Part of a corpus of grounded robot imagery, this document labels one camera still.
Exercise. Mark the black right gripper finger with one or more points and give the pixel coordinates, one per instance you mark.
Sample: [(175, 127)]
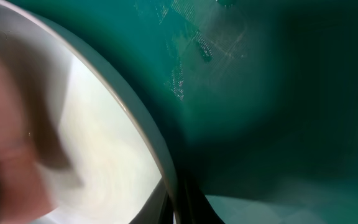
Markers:
[(191, 206)]

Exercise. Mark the light blue plate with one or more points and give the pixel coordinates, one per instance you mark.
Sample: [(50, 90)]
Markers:
[(101, 154)]

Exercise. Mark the blue plastic tray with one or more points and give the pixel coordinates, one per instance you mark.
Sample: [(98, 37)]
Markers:
[(257, 100)]

